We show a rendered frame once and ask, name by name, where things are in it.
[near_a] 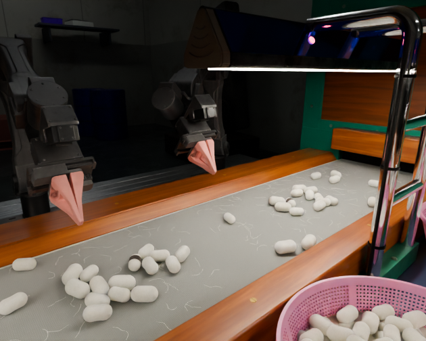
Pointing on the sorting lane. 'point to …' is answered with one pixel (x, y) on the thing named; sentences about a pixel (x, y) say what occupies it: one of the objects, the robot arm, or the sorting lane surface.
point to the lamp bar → (280, 44)
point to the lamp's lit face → (295, 70)
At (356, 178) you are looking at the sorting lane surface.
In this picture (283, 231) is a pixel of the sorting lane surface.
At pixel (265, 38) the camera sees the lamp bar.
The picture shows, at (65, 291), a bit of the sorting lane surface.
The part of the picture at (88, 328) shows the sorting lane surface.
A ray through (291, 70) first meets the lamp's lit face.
